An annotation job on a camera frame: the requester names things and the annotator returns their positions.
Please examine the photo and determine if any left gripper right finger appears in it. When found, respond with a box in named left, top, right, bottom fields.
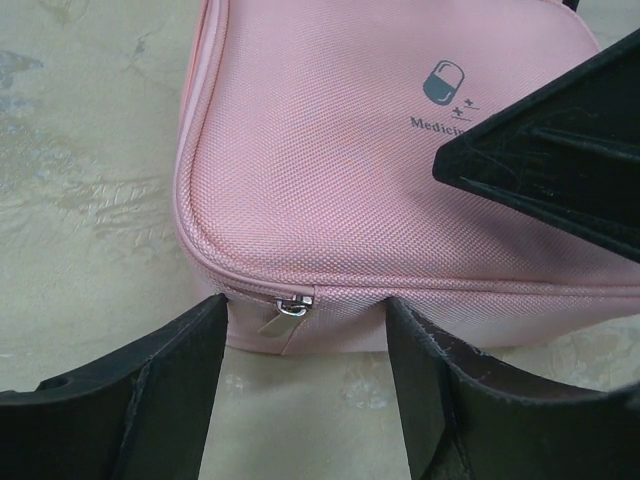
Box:
left=386, top=298, right=639, bottom=479

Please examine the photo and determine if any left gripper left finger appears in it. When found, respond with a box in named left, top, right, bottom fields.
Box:
left=1, top=295, right=227, bottom=480

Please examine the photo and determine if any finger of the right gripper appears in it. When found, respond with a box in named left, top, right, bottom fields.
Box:
left=433, top=32, right=639, bottom=211
left=464, top=178, right=639, bottom=263

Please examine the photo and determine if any pink medicine kit case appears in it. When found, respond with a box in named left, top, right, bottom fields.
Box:
left=173, top=1, right=639, bottom=354

